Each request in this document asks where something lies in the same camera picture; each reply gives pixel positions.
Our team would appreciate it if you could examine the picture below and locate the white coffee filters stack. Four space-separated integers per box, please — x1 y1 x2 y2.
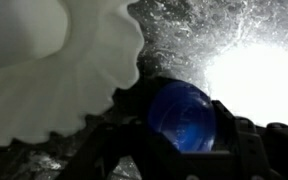
0 0 144 146

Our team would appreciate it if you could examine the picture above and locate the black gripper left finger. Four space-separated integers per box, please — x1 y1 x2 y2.
56 118 238 180

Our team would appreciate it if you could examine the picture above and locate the blue oval soap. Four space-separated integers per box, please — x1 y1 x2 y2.
147 81 216 152

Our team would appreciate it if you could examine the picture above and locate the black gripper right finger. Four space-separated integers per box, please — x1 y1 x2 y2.
212 100 288 180

